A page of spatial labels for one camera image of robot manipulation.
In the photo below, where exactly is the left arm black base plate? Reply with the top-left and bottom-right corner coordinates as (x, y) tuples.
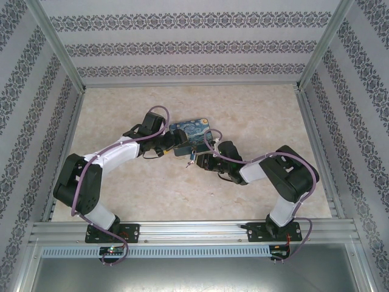
(84, 223), (140, 244)

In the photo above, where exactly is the aluminium table side rail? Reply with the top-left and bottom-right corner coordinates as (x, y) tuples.
(296, 88), (346, 220)
(41, 89), (88, 223)

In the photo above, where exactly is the starry night tin box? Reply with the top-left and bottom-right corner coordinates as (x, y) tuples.
(169, 117), (213, 158)

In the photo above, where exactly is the grey metal sheet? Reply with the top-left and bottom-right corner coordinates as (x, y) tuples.
(27, 257), (365, 292)

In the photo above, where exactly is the aluminium frame post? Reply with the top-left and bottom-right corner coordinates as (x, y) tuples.
(296, 0), (356, 91)
(27, 0), (88, 94)

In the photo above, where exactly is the aluminium mounting rail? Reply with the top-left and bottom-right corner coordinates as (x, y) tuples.
(29, 221), (358, 244)

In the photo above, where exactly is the slotted grey cable duct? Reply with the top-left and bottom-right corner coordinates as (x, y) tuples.
(41, 245), (271, 259)

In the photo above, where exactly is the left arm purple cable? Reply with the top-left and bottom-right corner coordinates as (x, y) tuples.
(70, 105), (170, 267)

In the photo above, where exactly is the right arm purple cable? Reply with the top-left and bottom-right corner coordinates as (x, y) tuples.
(204, 129), (317, 264)

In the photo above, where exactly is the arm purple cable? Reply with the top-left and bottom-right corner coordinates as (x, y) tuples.
(204, 129), (317, 264)
(70, 105), (170, 267)

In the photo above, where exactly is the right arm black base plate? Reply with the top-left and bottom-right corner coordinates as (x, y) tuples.
(246, 221), (303, 243)

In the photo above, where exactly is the left thin black camera cable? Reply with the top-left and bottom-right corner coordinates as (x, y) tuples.
(142, 147), (170, 160)

